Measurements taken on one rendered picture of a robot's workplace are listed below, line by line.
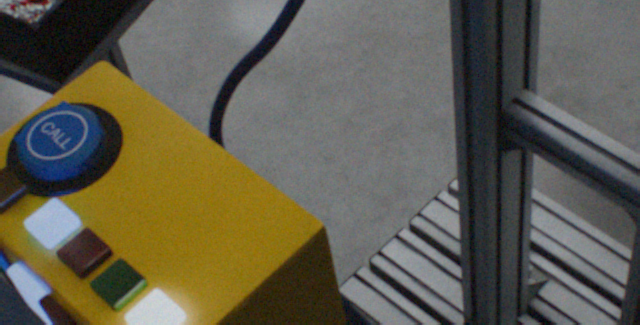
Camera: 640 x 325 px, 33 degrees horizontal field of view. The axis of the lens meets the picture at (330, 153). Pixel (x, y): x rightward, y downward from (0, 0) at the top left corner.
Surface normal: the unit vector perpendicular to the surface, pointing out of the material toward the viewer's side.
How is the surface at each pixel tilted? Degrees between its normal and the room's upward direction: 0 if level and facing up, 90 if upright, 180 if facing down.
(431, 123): 0
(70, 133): 0
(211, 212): 0
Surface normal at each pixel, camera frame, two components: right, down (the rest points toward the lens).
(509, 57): 0.71, 0.49
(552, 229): -0.12, -0.62
